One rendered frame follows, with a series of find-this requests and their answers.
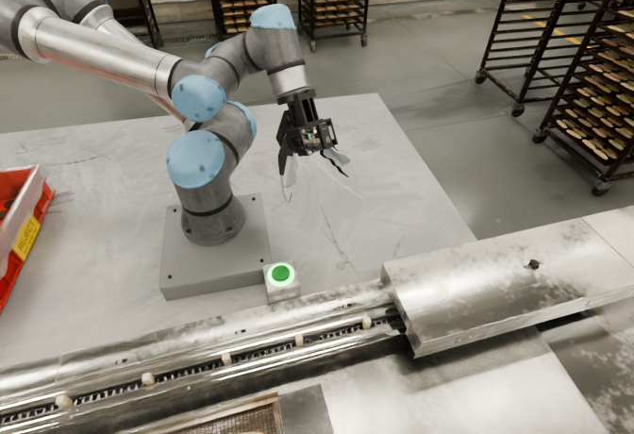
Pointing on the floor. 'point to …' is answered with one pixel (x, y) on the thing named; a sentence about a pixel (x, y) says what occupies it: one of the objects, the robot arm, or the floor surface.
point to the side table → (123, 161)
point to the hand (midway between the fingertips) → (318, 190)
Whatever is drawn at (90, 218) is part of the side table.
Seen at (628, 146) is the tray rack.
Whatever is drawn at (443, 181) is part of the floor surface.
